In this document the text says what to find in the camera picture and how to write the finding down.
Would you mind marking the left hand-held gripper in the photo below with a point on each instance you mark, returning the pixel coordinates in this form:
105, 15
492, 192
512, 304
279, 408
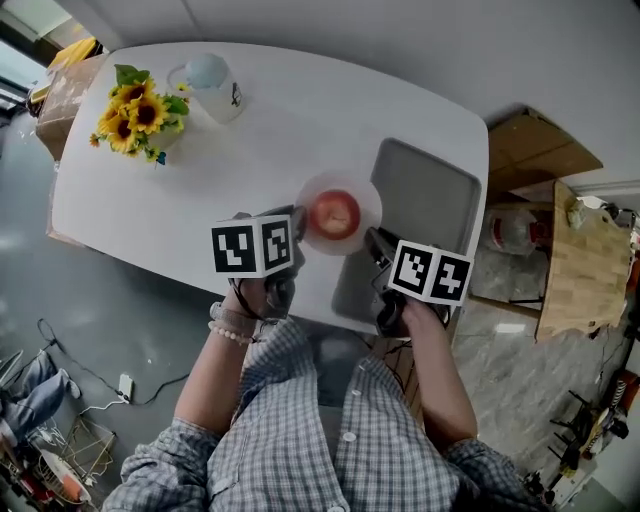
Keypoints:
250, 247

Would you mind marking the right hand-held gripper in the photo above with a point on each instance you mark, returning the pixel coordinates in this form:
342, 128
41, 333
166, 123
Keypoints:
430, 272

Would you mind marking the red apple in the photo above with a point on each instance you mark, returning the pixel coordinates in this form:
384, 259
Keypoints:
335, 215

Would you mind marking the white plate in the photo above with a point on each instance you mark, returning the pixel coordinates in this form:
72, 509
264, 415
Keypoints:
371, 200

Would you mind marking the person's left forearm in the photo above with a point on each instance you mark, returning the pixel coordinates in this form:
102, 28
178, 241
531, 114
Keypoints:
210, 390

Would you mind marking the person's right forearm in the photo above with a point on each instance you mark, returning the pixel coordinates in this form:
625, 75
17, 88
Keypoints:
440, 380

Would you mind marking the person's left hand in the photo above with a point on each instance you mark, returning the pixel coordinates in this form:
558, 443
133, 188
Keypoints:
255, 295

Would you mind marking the grey rectangular tray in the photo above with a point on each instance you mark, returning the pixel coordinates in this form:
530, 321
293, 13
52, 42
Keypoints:
425, 200

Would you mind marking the silver wristwatch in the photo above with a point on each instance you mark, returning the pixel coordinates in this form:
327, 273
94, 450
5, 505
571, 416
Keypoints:
230, 315

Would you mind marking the clear plastic bag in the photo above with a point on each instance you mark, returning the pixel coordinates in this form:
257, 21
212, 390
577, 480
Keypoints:
515, 232

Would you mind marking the large open cardboard box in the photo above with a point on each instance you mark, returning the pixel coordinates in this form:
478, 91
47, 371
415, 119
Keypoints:
540, 150

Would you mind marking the yellow sunflower bouquet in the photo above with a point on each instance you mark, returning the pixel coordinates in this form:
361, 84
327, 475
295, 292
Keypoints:
135, 115

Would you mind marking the small white object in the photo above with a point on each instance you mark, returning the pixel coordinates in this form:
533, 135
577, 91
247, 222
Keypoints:
576, 215

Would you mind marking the wooden block table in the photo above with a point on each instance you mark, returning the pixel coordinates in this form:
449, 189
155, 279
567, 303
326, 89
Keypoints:
585, 280

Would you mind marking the person's plaid shirt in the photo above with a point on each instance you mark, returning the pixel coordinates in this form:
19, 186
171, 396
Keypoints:
285, 440

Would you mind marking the flat cardboard box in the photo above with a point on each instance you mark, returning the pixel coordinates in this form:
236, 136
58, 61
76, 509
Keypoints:
70, 239

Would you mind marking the white power strip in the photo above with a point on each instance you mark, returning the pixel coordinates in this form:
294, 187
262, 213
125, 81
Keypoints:
125, 387

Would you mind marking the taped cardboard box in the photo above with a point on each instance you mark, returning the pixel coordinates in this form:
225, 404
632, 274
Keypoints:
65, 105

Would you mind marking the yellow bag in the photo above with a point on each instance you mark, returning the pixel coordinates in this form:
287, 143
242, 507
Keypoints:
75, 52

